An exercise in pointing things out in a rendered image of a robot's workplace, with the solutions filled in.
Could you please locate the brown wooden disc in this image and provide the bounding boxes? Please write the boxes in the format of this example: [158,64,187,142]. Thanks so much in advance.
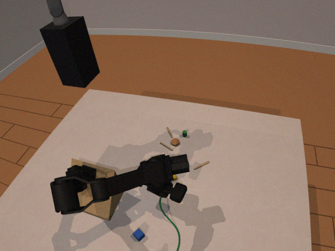
[171,139,180,146]

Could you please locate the blue block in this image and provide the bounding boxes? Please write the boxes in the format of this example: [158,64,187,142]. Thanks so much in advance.
[133,228,145,241]

